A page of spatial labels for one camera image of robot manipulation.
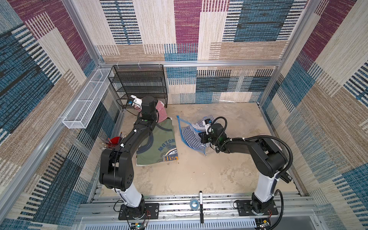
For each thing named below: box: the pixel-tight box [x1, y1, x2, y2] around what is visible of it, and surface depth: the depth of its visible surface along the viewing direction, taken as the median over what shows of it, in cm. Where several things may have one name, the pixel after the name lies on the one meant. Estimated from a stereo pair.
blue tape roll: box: [189, 198, 200, 211], surface depth 77 cm
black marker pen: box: [199, 190, 204, 224], surface depth 76 cm
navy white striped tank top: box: [181, 115, 217, 150], surface depth 96 cm
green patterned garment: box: [136, 117, 179, 165], surface depth 95 cm
